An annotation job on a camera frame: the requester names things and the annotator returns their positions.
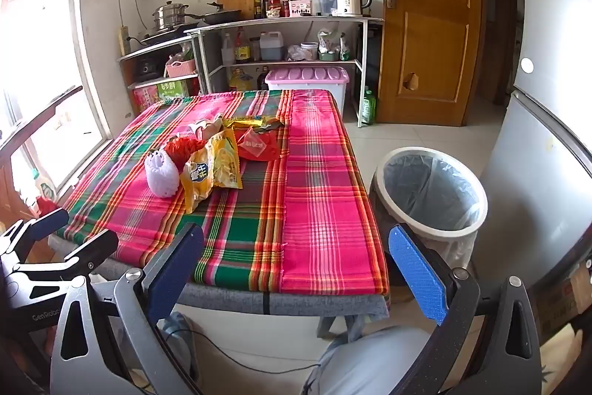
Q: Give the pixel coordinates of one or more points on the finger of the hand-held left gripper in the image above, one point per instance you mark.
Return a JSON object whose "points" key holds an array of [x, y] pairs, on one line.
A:
{"points": [[99, 247], [51, 219]]}

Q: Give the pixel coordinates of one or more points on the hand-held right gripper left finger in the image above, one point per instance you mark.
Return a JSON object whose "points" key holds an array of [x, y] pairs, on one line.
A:
{"points": [[173, 270]]}

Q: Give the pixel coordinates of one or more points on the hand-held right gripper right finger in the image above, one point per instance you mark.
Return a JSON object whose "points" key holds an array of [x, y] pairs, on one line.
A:
{"points": [[416, 274]]}

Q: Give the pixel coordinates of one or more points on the white trash bin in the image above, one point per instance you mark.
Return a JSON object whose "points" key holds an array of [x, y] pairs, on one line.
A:
{"points": [[434, 234]]}

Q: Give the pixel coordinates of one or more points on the red foam fruit net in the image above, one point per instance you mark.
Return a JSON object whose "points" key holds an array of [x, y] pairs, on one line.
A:
{"points": [[180, 147]]}

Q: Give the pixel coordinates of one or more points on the red plastic bag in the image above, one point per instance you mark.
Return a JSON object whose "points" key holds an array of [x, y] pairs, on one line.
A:
{"points": [[259, 145]]}

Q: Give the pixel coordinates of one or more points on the clear bin liner bag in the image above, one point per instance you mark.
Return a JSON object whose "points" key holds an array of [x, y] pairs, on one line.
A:
{"points": [[430, 186]]}

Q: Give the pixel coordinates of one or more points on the yellow snack bag dark label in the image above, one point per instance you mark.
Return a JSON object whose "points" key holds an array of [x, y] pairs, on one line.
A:
{"points": [[196, 180]]}

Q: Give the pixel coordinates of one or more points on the white foam fruit net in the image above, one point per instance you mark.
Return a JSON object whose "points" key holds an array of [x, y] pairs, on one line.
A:
{"points": [[161, 173]]}

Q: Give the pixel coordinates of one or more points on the person's leg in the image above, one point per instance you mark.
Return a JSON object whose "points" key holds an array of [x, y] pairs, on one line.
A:
{"points": [[370, 362]]}

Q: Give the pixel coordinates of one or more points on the plaid tablecloth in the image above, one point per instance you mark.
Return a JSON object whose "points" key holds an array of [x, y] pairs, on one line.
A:
{"points": [[314, 191]]}

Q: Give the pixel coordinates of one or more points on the beige paper wrapper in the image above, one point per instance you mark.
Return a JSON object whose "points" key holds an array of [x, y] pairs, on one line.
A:
{"points": [[203, 129]]}

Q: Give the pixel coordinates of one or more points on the cardboard box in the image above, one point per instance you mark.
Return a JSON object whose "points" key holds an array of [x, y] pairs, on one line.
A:
{"points": [[562, 300]]}

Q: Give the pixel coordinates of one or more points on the red carton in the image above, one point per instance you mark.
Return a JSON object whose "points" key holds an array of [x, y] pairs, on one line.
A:
{"points": [[144, 99]]}

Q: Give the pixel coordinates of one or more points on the green plastic bottle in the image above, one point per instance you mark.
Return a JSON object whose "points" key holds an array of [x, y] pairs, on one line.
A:
{"points": [[368, 108]]}

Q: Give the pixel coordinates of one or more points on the green carton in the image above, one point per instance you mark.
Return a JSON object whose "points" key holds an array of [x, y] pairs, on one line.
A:
{"points": [[172, 89]]}

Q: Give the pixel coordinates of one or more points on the black kitchen appliance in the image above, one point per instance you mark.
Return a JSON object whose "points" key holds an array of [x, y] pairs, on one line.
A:
{"points": [[148, 70]]}

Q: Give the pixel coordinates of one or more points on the pink basket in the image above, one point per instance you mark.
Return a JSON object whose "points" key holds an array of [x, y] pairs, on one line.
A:
{"points": [[181, 69]]}

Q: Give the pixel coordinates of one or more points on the low white shelf unit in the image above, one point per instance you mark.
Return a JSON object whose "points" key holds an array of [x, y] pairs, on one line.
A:
{"points": [[152, 48]]}

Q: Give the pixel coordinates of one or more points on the yellow cooking oil bottle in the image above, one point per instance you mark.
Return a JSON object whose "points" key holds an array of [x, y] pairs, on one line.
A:
{"points": [[239, 81]]}

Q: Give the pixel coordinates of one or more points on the grey refrigerator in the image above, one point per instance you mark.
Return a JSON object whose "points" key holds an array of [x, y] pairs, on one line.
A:
{"points": [[545, 122]]}

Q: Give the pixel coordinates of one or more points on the gas stove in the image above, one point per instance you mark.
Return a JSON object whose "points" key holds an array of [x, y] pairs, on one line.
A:
{"points": [[169, 35]]}

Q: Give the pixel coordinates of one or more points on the white plastic bottle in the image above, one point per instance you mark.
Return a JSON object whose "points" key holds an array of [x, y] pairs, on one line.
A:
{"points": [[227, 51]]}

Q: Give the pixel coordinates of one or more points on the pink lid storage box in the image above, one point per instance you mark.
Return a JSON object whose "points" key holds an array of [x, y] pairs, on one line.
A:
{"points": [[305, 76]]}

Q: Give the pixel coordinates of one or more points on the green tub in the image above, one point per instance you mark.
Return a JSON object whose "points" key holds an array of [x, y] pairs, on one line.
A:
{"points": [[329, 56]]}

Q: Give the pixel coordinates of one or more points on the steel steamer pot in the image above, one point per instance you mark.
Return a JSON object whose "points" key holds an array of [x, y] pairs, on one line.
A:
{"points": [[170, 16]]}

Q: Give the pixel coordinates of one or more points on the green white pouch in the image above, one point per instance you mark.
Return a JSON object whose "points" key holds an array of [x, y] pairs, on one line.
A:
{"points": [[344, 48]]}

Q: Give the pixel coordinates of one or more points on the wooden door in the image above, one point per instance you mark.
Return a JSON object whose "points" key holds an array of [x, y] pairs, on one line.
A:
{"points": [[430, 29]]}

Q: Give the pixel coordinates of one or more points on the white lidded tub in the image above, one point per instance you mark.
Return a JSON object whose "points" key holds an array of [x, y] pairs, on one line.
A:
{"points": [[309, 51]]}

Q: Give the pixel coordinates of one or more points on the crumpled clear plastic bag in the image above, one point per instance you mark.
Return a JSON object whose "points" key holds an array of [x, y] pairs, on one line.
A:
{"points": [[294, 53]]}

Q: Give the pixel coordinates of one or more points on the printed snack bags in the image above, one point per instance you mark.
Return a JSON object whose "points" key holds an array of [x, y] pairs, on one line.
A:
{"points": [[327, 41]]}

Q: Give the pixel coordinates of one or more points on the black frying pan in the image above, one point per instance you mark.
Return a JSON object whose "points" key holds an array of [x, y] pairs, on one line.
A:
{"points": [[221, 15]]}

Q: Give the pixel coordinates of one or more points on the tall white shelf unit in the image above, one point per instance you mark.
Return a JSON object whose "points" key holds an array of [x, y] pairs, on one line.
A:
{"points": [[277, 21]]}

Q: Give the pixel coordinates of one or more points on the dark sauce bottle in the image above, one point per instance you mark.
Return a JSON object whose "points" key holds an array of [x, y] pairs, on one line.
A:
{"points": [[257, 6], [264, 4]]}

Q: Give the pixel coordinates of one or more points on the clear plastic container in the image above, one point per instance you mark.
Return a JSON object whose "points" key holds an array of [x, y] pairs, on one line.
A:
{"points": [[325, 4]]}

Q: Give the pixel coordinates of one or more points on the pink utensil holder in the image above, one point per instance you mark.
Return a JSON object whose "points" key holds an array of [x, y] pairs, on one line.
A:
{"points": [[299, 8]]}

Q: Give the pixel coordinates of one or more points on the window frame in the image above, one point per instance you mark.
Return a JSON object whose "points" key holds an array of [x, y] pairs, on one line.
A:
{"points": [[88, 75]]}

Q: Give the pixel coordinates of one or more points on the wall power strip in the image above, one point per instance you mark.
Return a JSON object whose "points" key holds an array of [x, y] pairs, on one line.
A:
{"points": [[124, 39]]}

